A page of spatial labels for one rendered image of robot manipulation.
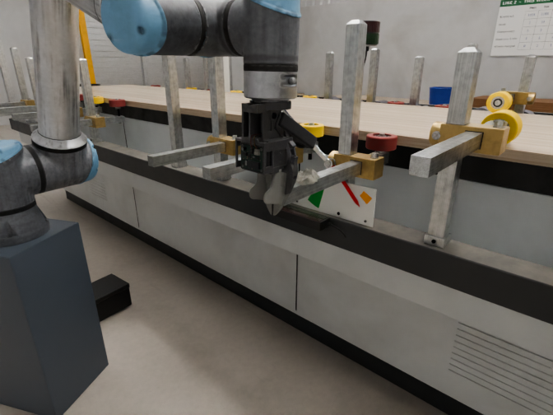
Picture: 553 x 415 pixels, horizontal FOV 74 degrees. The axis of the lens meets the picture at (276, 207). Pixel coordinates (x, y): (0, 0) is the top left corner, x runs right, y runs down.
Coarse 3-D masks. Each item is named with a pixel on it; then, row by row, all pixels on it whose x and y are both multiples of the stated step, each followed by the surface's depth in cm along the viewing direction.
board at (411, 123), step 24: (120, 96) 215; (144, 96) 215; (192, 96) 215; (240, 96) 215; (240, 120) 141; (312, 120) 127; (336, 120) 127; (360, 120) 127; (384, 120) 127; (408, 120) 127; (432, 120) 127; (480, 120) 127; (528, 120) 127; (552, 120) 127; (408, 144) 100; (528, 144) 90; (552, 144) 90
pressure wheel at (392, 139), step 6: (366, 138) 98; (372, 138) 95; (378, 138) 94; (384, 138) 94; (390, 138) 94; (396, 138) 95; (366, 144) 98; (372, 144) 96; (378, 144) 95; (384, 144) 94; (390, 144) 95; (396, 144) 96; (378, 150) 95; (384, 150) 95; (390, 150) 95
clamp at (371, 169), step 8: (336, 152) 96; (336, 160) 94; (344, 160) 93; (352, 160) 91; (360, 160) 90; (368, 160) 88; (376, 160) 88; (368, 168) 89; (376, 168) 89; (360, 176) 91; (368, 176) 89; (376, 176) 90
